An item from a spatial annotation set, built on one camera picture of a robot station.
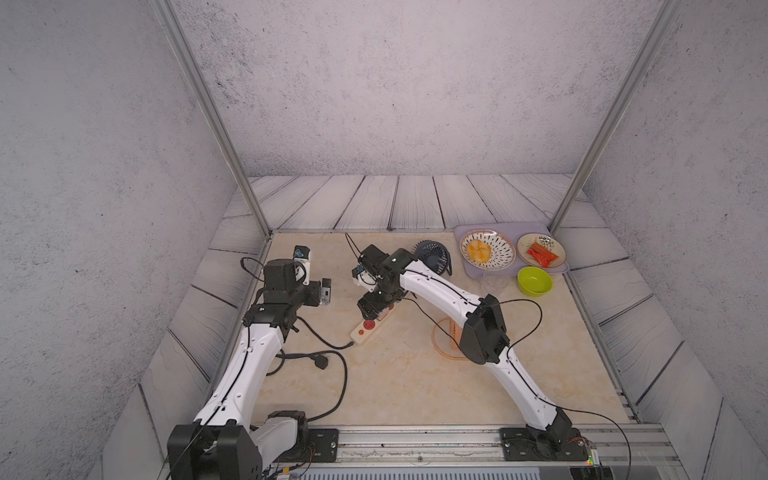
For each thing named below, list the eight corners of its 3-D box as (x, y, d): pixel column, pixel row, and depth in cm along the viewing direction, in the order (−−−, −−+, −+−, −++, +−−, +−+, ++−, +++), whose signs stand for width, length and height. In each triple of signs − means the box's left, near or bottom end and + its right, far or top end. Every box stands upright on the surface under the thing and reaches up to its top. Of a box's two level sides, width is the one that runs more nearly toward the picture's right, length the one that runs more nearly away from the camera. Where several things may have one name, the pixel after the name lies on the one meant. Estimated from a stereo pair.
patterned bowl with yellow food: (463, 270, 109) (465, 266, 107) (456, 234, 121) (457, 229, 119) (519, 270, 109) (521, 266, 107) (506, 233, 121) (508, 229, 119)
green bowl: (519, 298, 103) (524, 289, 99) (512, 275, 109) (516, 266, 105) (550, 298, 103) (556, 289, 99) (541, 275, 109) (546, 266, 105)
